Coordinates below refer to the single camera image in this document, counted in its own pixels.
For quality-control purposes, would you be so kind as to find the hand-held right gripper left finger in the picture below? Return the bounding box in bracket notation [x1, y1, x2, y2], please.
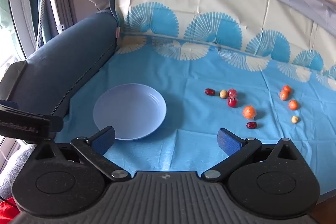
[34, 126, 132, 182]

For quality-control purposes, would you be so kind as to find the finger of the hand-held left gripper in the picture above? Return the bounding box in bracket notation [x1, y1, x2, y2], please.
[49, 116, 64, 139]

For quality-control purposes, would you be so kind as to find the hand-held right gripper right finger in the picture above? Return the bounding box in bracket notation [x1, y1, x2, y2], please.
[201, 128, 302, 180]

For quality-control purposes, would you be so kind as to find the light blue plate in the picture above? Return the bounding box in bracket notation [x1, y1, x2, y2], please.
[93, 84, 167, 141]

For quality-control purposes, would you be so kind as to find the grey fleece blanket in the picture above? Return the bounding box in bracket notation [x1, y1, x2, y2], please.
[0, 144, 38, 197]

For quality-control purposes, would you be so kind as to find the black smartphone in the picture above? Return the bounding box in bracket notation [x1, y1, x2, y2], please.
[0, 61, 27, 105]

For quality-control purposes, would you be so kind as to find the red cloth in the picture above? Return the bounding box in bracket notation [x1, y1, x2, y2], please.
[0, 196, 21, 224]

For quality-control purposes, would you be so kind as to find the blue fan-print cloth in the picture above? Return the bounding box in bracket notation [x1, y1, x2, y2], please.
[55, 0, 336, 195]

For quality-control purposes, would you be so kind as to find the green hanging garment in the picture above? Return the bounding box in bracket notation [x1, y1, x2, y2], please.
[0, 0, 14, 31]

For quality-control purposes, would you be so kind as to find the braided steamer hose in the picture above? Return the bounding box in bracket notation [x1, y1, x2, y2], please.
[37, 0, 48, 50]

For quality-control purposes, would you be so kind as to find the white window frame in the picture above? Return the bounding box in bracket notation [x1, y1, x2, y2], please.
[7, 0, 38, 59]

